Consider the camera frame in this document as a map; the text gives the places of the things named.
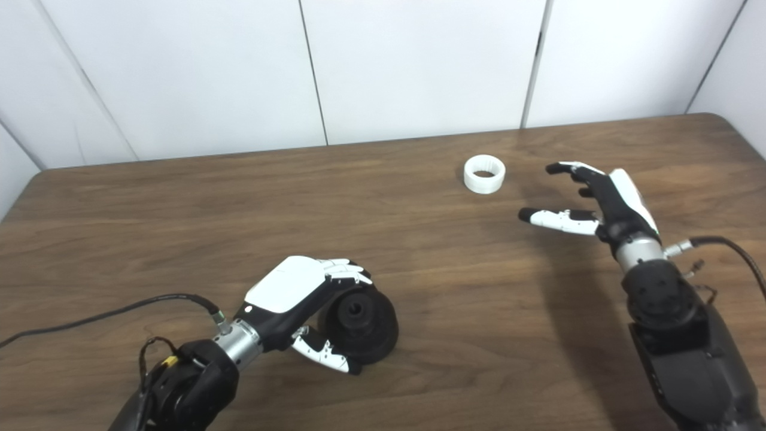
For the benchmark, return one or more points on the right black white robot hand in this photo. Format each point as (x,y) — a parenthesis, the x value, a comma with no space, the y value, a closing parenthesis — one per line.
(622,209)

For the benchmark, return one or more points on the round black plastic part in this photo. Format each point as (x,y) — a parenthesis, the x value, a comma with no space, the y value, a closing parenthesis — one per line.
(371,335)

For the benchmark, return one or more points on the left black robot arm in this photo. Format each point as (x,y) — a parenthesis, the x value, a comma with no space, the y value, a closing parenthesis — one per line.
(191,389)

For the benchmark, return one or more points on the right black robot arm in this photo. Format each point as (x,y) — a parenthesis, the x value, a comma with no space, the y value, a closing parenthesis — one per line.
(688,359)

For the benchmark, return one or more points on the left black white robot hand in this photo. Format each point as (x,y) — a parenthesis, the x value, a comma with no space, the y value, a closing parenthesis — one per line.
(287,287)

